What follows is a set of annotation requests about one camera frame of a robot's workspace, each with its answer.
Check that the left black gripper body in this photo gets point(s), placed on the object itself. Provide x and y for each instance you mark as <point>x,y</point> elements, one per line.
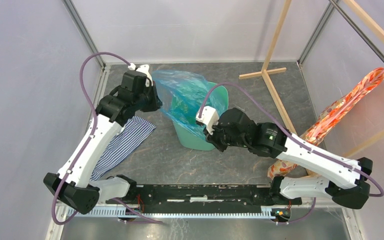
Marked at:
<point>147,101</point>

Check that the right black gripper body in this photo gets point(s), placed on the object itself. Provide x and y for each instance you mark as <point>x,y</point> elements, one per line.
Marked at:
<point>221,139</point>

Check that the green plastic trash bin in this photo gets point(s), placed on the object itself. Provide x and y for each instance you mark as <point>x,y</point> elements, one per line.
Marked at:
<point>189,134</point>

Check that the blue white striped cloth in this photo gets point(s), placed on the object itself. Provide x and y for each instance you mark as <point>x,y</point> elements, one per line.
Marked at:
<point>122,145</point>

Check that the blue plastic trash bag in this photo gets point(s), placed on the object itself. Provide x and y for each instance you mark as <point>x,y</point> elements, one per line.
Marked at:
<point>175,83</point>

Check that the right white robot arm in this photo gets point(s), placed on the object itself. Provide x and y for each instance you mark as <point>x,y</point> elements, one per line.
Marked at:
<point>341,179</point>

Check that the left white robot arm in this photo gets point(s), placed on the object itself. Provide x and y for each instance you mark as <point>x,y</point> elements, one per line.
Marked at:
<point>72,184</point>

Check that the orange floral patterned cloth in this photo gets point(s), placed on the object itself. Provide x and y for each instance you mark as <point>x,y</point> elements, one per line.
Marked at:
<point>333,114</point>

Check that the wooden drying rack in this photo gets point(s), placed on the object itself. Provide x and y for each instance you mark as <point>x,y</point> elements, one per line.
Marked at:
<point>264,73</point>

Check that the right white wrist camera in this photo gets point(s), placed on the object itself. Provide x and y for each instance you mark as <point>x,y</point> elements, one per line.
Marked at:
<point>209,117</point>

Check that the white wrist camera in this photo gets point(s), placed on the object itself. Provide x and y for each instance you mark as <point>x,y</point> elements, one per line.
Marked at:
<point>144,69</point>
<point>209,117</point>

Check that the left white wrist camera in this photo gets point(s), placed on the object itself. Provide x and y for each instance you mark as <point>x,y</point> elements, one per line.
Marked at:
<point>144,69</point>

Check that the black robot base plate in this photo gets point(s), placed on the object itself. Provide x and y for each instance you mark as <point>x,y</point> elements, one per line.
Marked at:
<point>205,198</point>

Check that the metal slotted rail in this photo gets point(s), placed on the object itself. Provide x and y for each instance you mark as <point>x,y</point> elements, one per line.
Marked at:
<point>121,212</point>

